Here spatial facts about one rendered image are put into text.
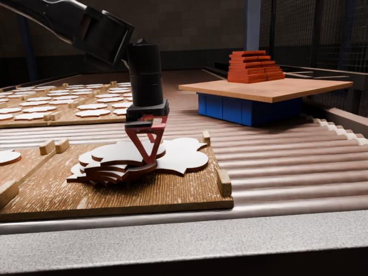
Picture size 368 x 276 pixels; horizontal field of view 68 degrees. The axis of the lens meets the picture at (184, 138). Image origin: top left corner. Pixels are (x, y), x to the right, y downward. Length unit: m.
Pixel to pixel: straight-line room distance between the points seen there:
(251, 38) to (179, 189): 1.96
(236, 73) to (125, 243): 0.97
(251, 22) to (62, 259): 2.17
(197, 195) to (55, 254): 0.24
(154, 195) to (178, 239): 0.11
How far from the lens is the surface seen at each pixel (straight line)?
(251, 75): 1.22
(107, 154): 0.54
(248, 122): 0.98
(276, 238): 0.44
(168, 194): 0.50
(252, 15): 2.37
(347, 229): 0.49
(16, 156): 0.80
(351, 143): 0.90
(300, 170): 0.67
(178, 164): 0.58
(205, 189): 0.51
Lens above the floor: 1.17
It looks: 17 degrees down
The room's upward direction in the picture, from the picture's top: 2 degrees counter-clockwise
